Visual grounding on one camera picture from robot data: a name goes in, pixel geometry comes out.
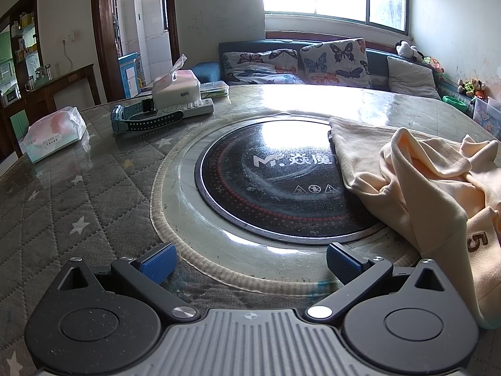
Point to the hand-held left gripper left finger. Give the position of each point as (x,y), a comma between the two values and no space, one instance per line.
(158,263)

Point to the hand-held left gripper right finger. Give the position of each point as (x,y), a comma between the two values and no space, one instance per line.
(344,263)

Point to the cream garment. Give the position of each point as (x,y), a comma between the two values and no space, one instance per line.
(411,211)

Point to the black round induction cooker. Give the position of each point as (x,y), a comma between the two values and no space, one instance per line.
(266,188)

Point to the blue black smartwatch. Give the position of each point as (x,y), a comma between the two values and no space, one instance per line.
(129,121)

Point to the white remote control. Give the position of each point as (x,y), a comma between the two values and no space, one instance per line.
(195,107)

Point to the white pink tissue pack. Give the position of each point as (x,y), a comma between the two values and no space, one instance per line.
(54,133)

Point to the tissue box in plastic bag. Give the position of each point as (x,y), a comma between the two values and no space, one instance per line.
(176,86)

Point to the clear case with green contents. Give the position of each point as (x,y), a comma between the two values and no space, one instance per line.
(214,89)

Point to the blue and white carton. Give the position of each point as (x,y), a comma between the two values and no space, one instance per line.
(128,74)

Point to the green bowl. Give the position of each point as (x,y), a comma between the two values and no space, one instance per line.
(455,102)

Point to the blue cushion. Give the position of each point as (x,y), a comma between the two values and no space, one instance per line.
(205,72)

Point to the grey pillow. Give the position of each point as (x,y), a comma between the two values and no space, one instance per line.
(413,78)

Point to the dark wooden sideboard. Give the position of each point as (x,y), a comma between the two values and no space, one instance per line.
(58,90)

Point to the upright butterfly print pillow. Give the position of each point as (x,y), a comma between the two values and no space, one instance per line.
(336,62)

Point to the dark blue sofa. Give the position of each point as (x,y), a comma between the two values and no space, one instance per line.
(377,60)

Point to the clear storage box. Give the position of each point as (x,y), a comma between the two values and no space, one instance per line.
(487,115)

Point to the flat butterfly print pillow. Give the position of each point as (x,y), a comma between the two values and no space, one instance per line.
(258,66)

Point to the small plush toys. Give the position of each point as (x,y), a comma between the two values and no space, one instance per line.
(471,88)

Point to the glass jar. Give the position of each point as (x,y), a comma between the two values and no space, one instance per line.
(47,71)

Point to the panda plush toy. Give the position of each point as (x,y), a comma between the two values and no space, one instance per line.
(407,50)

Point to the microwave oven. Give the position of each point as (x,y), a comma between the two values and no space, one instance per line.
(9,96)

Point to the wooden display cabinet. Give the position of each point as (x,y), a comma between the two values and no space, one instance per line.
(27,39)

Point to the brown wooden door frame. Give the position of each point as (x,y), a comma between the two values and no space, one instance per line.
(101,39)

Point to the wall socket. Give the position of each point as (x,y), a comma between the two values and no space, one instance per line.
(68,38)

